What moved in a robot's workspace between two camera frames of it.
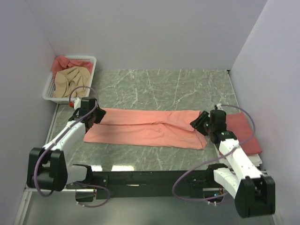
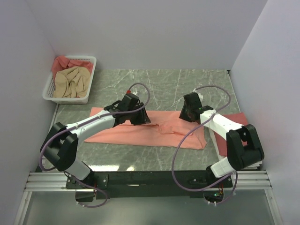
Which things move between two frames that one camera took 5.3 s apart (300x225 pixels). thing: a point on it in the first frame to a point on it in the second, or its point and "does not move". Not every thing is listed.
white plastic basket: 48,92 does not move
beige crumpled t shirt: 66,80 does not move
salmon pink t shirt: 147,127 does not move
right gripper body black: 202,123 to 184,113
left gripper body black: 98,115 to 137,117
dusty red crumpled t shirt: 62,63 does not move
